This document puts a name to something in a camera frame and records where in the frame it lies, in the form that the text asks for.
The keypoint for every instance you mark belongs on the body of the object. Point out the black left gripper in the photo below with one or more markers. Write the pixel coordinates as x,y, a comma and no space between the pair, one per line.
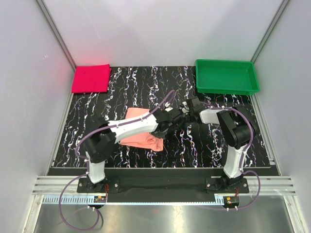
159,135

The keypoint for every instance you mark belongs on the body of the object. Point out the peach t shirt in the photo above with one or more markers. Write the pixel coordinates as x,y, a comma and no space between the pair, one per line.
142,140

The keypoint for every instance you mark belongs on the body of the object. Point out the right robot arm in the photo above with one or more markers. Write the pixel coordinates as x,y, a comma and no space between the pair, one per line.
238,130

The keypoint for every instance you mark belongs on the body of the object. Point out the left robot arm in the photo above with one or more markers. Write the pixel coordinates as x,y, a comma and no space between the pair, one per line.
99,143

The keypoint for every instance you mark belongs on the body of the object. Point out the green plastic tray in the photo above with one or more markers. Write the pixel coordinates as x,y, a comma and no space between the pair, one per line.
226,77

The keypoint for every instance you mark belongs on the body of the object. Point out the folded magenta t shirt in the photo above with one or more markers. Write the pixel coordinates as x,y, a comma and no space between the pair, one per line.
91,79

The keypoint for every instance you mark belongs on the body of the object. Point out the right controller board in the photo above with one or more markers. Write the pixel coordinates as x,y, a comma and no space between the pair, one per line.
231,202

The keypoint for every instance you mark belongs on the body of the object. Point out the controller board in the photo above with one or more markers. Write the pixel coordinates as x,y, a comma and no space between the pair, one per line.
231,202
100,199

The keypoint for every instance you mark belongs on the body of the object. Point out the left controller board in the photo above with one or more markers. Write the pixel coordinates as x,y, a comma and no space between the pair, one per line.
100,199

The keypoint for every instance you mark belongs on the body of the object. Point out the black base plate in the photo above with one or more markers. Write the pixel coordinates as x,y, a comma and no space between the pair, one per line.
176,192

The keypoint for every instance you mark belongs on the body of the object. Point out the white slotted cable duct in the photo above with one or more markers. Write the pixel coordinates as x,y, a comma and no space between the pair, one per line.
88,199

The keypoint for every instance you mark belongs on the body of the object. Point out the aluminium front rail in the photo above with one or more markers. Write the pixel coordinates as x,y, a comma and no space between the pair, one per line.
269,185

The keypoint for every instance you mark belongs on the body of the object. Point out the right aluminium corner post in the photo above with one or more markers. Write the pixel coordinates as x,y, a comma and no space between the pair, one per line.
270,29

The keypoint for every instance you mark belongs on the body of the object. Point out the aluminium corner post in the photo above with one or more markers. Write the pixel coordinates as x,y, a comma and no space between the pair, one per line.
270,29
54,30

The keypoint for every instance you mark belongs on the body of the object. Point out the left aluminium corner post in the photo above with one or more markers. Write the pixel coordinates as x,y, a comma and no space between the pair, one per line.
54,30

